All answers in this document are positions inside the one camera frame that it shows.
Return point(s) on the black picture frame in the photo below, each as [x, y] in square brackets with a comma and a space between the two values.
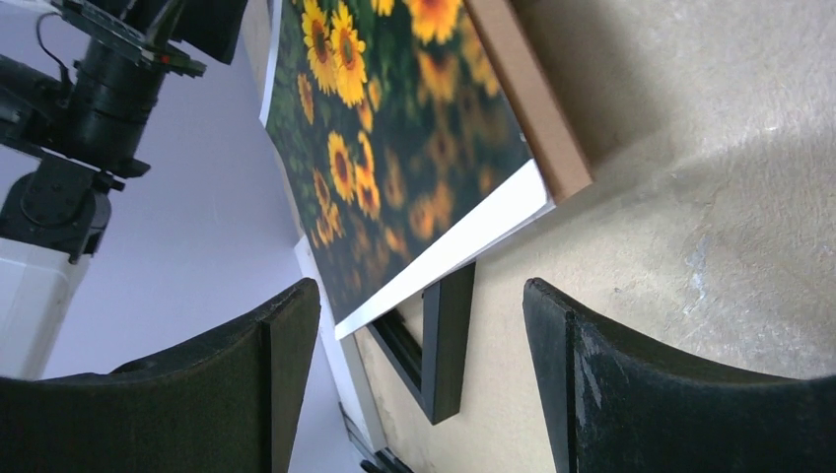
[432, 369]

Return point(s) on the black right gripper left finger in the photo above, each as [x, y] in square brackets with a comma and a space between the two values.
[226, 400]

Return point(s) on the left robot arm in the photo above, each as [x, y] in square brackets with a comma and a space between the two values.
[85, 125]

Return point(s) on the brown frame backing board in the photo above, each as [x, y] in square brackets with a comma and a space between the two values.
[556, 149]

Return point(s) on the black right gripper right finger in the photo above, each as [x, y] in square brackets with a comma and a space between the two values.
[617, 400]

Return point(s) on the sunflower photo print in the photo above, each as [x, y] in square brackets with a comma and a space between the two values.
[403, 155]

